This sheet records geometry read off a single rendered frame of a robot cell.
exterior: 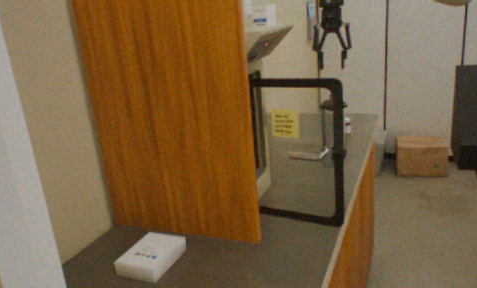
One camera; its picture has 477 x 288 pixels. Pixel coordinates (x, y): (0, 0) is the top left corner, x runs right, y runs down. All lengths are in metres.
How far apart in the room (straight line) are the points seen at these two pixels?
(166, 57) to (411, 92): 3.33
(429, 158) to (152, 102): 3.15
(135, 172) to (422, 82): 3.31
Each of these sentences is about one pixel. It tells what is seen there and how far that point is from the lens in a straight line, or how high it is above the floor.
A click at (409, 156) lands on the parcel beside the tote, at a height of 0.19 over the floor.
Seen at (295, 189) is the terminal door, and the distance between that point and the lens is 1.17.
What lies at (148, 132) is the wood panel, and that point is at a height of 1.26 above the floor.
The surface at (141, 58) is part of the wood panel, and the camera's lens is 1.19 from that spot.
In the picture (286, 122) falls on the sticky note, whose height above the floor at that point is 1.27.
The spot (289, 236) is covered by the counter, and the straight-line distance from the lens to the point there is 1.24.
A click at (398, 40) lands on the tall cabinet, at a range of 4.18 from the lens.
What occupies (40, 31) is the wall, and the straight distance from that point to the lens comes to 1.26.
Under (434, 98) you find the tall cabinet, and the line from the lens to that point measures 4.26.
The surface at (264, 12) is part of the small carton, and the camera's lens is 1.28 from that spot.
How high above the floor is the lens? 1.57
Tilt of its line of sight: 18 degrees down
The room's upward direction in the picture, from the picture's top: 5 degrees counter-clockwise
